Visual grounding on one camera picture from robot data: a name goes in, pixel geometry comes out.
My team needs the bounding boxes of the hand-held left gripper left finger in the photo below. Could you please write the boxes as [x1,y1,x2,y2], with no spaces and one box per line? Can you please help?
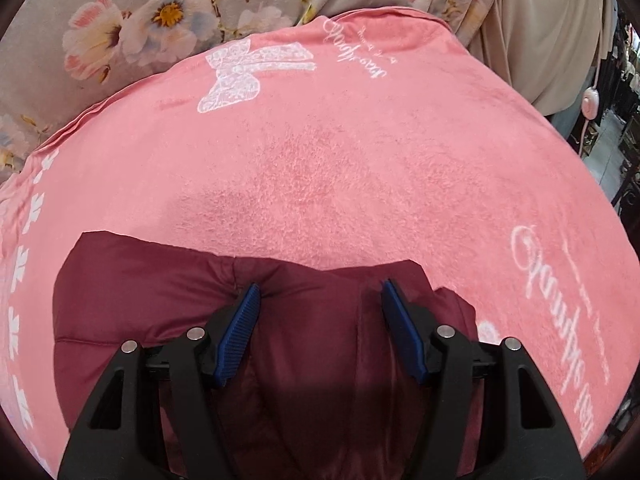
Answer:
[57,283,262,480]

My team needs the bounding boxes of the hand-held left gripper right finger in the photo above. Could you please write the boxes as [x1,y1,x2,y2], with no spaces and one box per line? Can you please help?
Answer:
[381,280,587,480]

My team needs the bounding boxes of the maroon puffer jacket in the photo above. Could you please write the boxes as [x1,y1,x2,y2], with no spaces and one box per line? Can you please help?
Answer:
[52,231,486,480]

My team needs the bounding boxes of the pink printed blanket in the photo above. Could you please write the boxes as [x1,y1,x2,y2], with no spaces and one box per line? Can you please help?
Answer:
[0,9,640,480]

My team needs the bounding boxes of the dark wooden furniture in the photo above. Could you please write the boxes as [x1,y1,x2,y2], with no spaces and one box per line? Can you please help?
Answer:
[590,7,640,221]

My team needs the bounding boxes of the beige curtain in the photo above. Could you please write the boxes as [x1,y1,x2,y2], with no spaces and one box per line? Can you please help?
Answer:
[467,0,628,117]

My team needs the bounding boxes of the grey floral bedsheet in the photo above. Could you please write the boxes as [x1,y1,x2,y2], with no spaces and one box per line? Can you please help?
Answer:
[0,0,508,191]

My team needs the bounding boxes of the pink cord with round switch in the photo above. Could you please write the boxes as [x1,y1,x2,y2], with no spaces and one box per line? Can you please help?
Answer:
[574,35,602,158]

